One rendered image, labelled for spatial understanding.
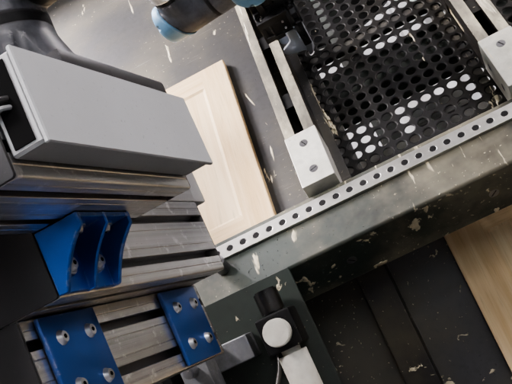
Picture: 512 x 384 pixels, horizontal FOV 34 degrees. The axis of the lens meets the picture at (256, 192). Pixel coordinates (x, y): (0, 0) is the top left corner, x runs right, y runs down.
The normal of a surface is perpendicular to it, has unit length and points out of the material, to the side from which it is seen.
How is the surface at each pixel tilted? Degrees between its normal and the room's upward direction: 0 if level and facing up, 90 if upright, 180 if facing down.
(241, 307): 90
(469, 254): 90
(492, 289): 90
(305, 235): 57
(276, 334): 90
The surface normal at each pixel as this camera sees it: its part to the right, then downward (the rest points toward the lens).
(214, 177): -0.41, -0.55
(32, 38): 0.39, -0.65
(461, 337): -0.22, -0.08
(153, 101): 0.84, -0.45
